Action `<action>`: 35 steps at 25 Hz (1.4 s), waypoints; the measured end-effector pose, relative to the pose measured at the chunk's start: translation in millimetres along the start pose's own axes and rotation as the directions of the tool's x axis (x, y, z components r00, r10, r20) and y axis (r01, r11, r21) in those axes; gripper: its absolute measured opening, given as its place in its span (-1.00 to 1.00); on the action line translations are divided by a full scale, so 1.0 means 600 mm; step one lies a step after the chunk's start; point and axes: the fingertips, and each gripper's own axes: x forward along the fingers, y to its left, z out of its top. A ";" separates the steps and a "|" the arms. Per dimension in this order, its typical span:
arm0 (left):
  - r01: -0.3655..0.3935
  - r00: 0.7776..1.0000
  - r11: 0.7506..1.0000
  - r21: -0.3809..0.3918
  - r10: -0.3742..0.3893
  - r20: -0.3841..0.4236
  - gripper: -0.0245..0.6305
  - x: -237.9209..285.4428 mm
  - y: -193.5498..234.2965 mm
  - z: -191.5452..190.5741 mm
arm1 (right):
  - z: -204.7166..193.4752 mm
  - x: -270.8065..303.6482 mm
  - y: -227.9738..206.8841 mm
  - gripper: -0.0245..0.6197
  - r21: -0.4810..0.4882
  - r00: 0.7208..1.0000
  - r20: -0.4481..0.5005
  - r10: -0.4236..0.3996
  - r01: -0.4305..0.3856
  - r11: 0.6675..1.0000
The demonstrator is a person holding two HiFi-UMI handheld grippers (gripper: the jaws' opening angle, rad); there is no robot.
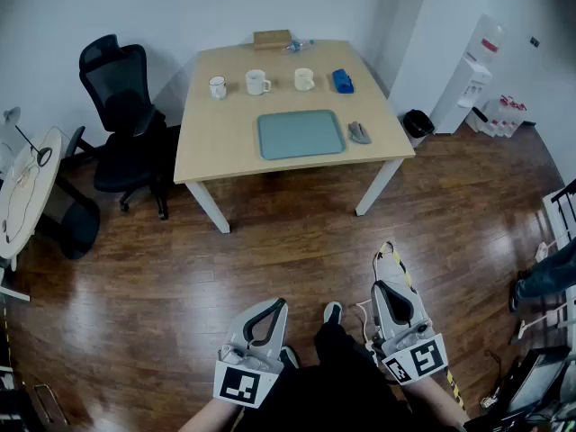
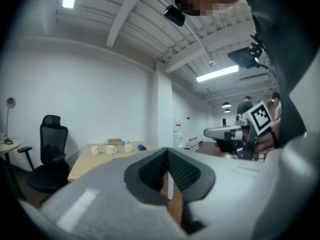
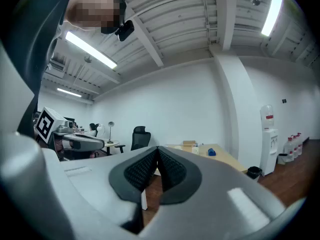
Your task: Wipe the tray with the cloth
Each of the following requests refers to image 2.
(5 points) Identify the black head camera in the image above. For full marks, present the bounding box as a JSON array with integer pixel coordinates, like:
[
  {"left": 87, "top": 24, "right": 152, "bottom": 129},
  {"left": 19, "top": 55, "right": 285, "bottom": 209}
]
[{"left": 163, "top": 4, "right": 186, "bottom": 27}]

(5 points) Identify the plain white mug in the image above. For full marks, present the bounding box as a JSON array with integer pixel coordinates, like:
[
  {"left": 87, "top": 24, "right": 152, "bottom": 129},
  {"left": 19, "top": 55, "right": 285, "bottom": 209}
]
[{"left": 105, "top": 144, "right": 118, "bottom": 156}]

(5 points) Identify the person's black shirt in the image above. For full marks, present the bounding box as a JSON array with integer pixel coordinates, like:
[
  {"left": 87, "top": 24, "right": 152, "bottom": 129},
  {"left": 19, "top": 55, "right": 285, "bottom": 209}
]
[{"left": 237, "top": 0, "right": 320, "bottom": 149}]

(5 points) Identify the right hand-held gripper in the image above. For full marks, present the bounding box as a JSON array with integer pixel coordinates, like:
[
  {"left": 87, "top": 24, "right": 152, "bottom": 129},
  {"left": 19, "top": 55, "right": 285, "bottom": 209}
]
[{"left": 203, "top": 100, "right": 274, "bottom": 160}]

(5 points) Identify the desk lamp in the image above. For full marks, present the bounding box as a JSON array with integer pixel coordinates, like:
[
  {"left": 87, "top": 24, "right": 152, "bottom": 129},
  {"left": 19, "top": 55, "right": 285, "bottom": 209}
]
[{"left": 4, "top": 96, "right": 17, "bottom": 146}]

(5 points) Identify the white water dispenser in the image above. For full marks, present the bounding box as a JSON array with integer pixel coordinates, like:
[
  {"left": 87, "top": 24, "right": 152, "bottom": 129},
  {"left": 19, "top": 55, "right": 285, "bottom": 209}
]
[{"left": 172, "top": 117, "right": 185, "bottom": 149}]

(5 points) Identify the black office chair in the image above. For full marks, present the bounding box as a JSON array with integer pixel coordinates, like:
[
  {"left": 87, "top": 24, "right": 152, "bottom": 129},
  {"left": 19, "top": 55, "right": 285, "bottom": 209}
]
[{"left": 16, "top": 114, "right": 71, "bottom": 195}]

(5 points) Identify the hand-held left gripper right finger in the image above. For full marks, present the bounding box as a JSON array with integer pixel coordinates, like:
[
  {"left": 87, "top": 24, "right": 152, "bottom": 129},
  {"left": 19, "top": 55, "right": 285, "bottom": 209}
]
[{"left": 166, "top": 147, "right": 268, "bottom": 240}]

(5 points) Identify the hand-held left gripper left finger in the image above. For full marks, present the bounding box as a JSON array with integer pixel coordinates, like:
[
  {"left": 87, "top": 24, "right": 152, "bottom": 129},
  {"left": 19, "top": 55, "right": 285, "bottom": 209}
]
[{"left": 38, "top": 147, "right": 187, "bottom": 240}]

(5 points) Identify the black mounted screen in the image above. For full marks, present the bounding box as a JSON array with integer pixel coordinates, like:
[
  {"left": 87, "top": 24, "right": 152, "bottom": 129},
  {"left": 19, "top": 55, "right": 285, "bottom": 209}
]
[{"left": 227, "top": 33, "right": 270, "bottom": 71}]

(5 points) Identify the round white side table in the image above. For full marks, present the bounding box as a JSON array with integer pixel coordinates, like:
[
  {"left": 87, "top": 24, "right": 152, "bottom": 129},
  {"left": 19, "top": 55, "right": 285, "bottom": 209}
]
[{"left": 0, "top": 133, "right": 27, "bottom": 202}]

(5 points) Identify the row of small bottles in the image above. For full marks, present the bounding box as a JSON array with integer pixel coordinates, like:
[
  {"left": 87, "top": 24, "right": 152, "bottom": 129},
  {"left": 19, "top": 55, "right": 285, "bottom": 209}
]
[{"left": 184, "top": 135, "right": 201, "bottom": 151}]

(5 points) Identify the person's right hand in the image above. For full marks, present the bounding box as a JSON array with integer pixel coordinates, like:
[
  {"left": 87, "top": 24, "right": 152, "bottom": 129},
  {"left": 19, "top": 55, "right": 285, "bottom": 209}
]
[{"left": 254, "top": 124, "right": 278, "bottom": 157}]

